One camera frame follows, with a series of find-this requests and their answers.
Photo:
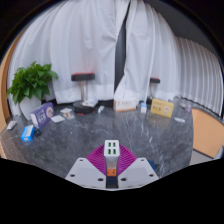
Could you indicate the white curtain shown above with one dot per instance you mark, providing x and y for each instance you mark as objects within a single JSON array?
[
  {"x": 160, "y": 50},
  {"x": 83, "y": 40}
]

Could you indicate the white marker pen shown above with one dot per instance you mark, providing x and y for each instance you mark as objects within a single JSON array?
[{"x": 101, "y": 109}]

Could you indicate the green potted plant white pot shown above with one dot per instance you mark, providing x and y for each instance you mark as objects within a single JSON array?
[{"x": 31, "y": 81}]

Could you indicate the small white packet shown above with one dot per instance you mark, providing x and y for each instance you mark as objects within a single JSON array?
[{"x": 11, "y": 125}]

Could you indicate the flat white card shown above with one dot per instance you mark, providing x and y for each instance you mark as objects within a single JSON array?
[{"x": 58, "y": 119}]

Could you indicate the white tube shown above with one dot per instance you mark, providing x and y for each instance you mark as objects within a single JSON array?
[{"x": 179, "y": 120}]

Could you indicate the orange wooden table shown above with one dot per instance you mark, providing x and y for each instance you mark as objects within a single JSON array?
[{"x": 208, "y": 133}]

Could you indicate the small clear plastic box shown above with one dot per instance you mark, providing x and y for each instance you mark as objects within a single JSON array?
[{"x": 68, "y": 113}]

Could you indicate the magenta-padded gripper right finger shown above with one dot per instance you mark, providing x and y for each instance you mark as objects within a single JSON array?
[{"x": 140, "y": 171}]

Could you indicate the yellow box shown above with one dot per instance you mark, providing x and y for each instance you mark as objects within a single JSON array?
[{"x": 162, "y": 108}]

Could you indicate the purple box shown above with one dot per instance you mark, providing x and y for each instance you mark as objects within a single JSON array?
[{"x": 43, "y": 115}]

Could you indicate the black stool with red rim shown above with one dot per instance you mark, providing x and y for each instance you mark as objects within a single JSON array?
[
  {"x": 154, "y": 80},
  {"x": 83, "y": 77}
]

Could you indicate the small blue and white box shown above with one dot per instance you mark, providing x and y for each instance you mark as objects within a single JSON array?
[{"x": 143, "y": 108}]

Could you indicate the white box with orange print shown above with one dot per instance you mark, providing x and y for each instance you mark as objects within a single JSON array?
[{"x": 125, "y": 105}]

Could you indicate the small purple jar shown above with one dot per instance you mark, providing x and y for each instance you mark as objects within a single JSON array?
[{"x": 188, "y": 108}]

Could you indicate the white charger block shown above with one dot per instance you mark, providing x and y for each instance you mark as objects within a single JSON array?
[{"x": 111, "y": 150}]

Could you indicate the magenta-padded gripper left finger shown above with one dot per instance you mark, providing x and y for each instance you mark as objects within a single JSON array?
[{"x": 81, "y": 171}]

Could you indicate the white stack of packets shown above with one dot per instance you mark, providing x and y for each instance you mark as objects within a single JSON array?
[{"x": 90, "y": 103}]

